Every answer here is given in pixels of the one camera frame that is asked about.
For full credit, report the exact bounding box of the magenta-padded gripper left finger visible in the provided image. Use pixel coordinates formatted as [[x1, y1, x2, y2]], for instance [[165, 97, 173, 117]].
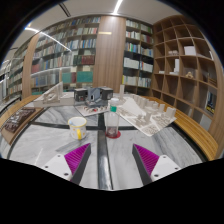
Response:
[[42, 142, 92, 186]]

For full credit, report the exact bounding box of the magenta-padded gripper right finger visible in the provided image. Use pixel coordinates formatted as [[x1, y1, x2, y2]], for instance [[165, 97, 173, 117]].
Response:
[[131, 143, 183, 187]]

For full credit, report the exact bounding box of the clear plastic bottle green label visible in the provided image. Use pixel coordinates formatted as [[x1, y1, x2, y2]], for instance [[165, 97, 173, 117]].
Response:
[[105, 97, 122, 139]]

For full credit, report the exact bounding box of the white city block model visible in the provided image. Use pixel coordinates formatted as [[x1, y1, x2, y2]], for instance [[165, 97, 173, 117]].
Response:
[[116, 84, 178, 137]]

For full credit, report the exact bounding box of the flat round red coaster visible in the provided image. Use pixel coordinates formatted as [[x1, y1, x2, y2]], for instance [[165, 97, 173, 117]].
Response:
[[104, 129, 122, 140]]

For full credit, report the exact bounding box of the flat white site model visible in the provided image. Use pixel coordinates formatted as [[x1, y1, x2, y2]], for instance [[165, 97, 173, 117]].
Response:
[[74, 103, 110, 118]]

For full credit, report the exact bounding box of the beige ramp architectural model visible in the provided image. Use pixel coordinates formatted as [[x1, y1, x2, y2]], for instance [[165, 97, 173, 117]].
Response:
[[32, 81, 76, 109]]

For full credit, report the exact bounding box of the black box building model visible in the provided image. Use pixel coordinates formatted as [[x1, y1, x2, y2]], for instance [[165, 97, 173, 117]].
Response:
[[72, 87, 89, 103], [99, 86, 115, 101]]

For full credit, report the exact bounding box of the brown architectural model wooden board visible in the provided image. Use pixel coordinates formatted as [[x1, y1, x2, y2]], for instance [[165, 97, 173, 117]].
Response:
[[0, 106, 38, 146]]

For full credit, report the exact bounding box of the grey building model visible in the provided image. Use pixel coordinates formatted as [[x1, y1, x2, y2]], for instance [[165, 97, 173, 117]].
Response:
[[84, 86, 103, 108]]

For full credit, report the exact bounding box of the wooden grid shelf unit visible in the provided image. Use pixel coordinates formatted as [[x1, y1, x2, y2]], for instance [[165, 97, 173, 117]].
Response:
[[151, 14, 224, 135]]

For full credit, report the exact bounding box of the side aisle bookshelf with books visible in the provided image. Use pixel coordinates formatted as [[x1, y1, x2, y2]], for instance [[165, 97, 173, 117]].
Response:
[[0, 42, 32, 102]]

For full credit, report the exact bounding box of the straight ceiling light strip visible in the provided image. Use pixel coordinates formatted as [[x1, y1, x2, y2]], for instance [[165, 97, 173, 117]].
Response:
[[112, 0, 125, 16]]

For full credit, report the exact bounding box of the white mug yellow handle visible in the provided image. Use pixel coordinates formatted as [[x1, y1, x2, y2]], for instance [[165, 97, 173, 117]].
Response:
[[67, 116, 89, 141]]

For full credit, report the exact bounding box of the wide wall bookshelf with books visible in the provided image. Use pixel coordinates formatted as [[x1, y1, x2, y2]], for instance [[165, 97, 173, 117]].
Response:
[[29, 15, 101, 97]]

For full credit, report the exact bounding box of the narrow wall bookshelf with books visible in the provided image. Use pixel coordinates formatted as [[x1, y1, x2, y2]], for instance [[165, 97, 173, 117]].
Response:
[[121, 18, 155, 98]]

